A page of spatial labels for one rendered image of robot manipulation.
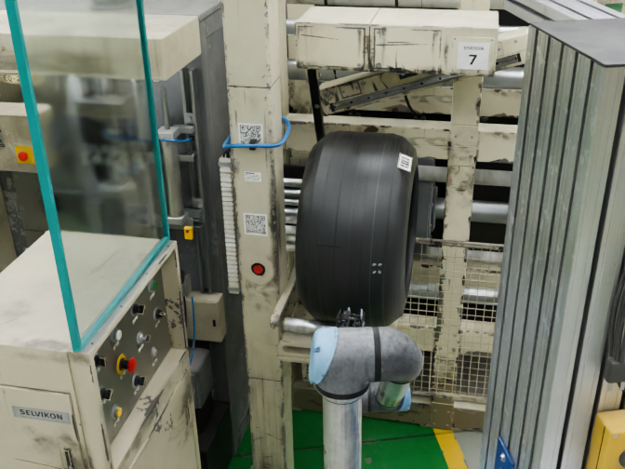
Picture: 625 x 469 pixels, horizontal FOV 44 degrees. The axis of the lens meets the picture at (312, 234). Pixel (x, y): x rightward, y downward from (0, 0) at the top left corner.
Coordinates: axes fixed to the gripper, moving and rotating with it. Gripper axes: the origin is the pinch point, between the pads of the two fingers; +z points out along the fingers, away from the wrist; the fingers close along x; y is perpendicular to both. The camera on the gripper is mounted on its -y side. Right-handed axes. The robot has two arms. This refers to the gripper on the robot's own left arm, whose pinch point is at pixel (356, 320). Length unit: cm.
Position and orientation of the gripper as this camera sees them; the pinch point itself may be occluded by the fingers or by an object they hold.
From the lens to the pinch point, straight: 225.6
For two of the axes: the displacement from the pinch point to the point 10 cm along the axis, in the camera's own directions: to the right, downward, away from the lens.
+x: -9.8, -0.8, 1.9
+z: 2.1, -3.4, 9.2
